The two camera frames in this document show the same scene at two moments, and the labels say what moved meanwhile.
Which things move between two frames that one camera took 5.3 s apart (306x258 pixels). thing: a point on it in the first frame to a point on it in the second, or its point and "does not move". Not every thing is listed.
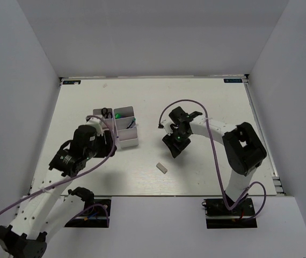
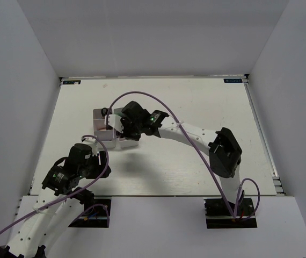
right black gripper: x=169 y=140 to x=125 y=122
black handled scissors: x=106 y=113 does not move
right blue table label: x=232 y=80 does not move
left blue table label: x=72 y=82 does not move
